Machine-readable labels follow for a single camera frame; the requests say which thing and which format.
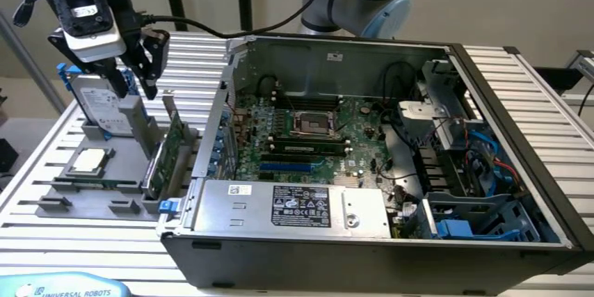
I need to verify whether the black box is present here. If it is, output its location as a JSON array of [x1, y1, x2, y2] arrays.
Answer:
[[532, 65, 585, 97]]

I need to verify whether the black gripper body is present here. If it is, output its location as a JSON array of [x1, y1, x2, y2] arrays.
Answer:
[[42, 0, 143, 57]]

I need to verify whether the grey metal device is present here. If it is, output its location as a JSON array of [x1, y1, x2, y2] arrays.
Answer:
[[562, 49, 594, 79]]

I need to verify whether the grey parts rack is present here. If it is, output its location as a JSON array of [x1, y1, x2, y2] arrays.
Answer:
[[35, 93, 206, 222]]

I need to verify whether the hard disk with blue rails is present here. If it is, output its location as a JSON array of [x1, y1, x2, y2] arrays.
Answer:
[[56, 62, 149, 138]]

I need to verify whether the silver power supply unit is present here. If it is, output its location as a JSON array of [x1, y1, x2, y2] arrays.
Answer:
[[183, 179, 391, 239]]

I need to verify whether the blue case latch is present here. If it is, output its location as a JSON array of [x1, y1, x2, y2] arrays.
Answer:
[[158, 198, 182, 215]]

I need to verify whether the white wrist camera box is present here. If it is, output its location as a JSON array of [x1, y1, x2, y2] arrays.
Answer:
[[63, 27, 127, 63]]

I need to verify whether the black fan shroud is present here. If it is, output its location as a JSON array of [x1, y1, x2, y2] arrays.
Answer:
[[412, 146, 480, 198]]

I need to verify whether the installed RAM stick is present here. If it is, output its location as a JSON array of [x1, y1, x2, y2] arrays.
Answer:
[[269, 140, 349, 156]]

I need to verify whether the blue expansion slot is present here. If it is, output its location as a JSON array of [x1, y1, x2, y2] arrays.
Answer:
[[258, 161, 318, 172]]

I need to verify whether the blue data wire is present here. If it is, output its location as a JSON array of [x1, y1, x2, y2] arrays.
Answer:
[[462, 129, 505, 201]]

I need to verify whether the aluminium frame post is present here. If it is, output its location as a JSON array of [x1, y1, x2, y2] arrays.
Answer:
[[0, 7, 67, 114]]

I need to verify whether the blue-grey plastic drive bay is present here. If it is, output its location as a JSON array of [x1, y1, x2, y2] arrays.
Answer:
[[420, 190, 545, 243]]

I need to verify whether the metal disk bay cage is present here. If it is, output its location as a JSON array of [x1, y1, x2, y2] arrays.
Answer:
[[398, 59, 498, 159]]

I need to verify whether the green motherboard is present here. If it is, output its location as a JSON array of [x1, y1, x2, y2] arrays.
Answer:
[[230, 93, 401, 191]]

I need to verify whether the black open PC case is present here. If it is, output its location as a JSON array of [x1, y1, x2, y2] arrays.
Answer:
[[155, 32, 594, 296]]

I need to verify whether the silver CPU chip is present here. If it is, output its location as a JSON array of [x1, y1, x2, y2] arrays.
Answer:
[[63, 147, 117, 177]]

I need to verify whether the metal CPU socket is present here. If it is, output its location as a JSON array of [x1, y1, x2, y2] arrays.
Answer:
[[286, 109, 339, 137]]

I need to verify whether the blue drive caddy latch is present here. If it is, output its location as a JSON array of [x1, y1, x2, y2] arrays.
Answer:
[[437, 219, 476, 240]]

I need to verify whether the Universal Robots teach pendant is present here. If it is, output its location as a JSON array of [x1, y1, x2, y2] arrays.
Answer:
[[0, 271, 135, 297]]

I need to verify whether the black expansion slot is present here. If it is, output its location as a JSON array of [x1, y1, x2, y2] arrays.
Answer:
[[261, 152, 326, 163]]

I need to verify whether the black camera cable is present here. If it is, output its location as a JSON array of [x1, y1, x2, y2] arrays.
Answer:
[[133, 0, 350, 39]]

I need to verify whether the green RAM stick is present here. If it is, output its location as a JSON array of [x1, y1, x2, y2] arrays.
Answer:
[[52, 178, 142, 191]]

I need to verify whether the red wire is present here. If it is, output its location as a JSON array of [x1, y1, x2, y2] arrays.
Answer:
[[493, 159, 525, 187]]

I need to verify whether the silver chipset heatsink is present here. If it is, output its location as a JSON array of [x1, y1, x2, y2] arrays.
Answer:
[[331, 175, 362, 188]]

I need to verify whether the black object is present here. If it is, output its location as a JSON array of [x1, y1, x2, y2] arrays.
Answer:
[[0, 138, 20, 173]]

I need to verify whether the black looped wire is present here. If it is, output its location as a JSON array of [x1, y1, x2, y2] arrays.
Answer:
[[257, 73, 281, 99], [381, 61, 420, 104]]

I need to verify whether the green graphics card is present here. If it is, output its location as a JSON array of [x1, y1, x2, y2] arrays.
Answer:
[[142, 94, 199, 201]]

